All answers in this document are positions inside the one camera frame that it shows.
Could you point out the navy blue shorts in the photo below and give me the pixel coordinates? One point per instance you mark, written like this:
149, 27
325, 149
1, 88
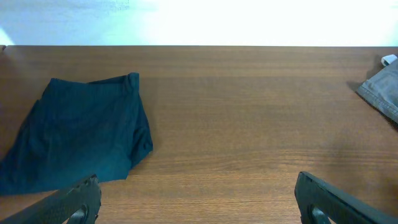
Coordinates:
75, 130

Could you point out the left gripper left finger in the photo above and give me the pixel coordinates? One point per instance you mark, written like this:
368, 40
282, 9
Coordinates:
77, 204

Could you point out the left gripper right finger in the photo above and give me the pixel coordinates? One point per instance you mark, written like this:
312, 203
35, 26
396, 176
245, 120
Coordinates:
320, 202

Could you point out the grey shorts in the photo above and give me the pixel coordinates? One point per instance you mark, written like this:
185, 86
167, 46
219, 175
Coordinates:
380, 91

